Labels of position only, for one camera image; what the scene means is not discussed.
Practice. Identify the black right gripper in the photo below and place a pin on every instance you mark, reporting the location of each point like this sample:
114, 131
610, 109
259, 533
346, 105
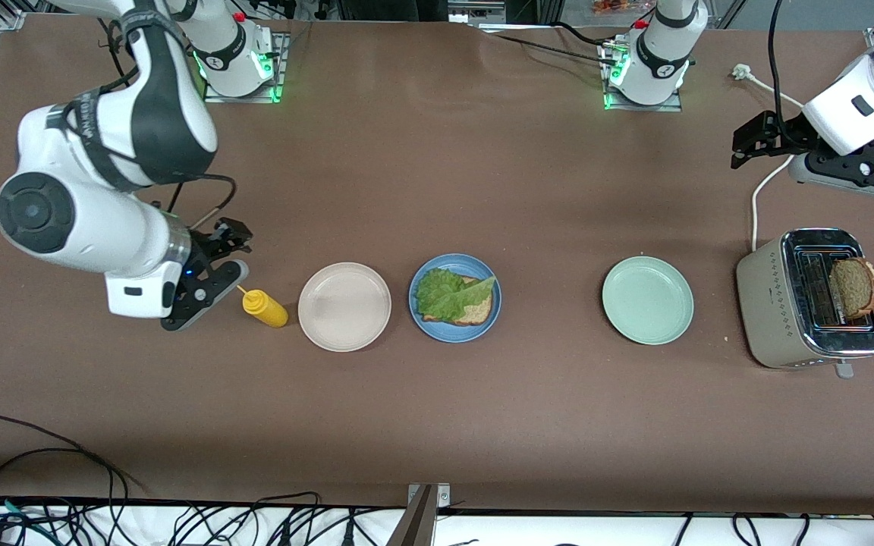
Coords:
205, 244

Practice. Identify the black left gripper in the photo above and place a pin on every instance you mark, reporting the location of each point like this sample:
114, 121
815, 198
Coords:
776, 130

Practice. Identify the green lettuce leaf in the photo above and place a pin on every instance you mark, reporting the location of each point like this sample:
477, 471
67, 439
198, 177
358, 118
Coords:
441, 296

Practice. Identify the brown bread slice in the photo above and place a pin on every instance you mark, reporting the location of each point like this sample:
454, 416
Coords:
479, 312
854, 288

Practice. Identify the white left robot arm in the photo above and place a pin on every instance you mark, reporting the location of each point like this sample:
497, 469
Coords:
657, 61

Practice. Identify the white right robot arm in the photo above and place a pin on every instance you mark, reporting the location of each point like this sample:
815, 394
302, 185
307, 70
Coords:
95, 227

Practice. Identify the beige plate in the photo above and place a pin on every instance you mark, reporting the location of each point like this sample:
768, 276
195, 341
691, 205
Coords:
344, 307

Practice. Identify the green plate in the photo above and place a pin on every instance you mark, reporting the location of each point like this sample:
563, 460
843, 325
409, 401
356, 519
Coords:
648, 300

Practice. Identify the blue plate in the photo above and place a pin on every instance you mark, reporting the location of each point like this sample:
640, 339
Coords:
452, 334

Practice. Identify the yellow mustard squeeze bottle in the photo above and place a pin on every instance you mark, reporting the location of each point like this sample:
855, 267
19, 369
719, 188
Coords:
266, 309

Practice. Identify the silver beige toaster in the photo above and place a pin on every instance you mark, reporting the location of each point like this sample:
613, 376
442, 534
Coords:
767, 303

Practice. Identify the orange packaged item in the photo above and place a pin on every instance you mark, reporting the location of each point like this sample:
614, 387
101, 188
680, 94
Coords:
619, 6

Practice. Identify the grey aluminium bar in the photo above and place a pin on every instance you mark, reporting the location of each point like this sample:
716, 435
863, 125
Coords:
414, 523

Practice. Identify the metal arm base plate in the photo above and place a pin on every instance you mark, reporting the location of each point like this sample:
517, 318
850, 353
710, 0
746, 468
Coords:
255, 99
642, 108

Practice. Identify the metal table edge bracket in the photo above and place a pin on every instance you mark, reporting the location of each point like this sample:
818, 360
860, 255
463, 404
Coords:
441, 497

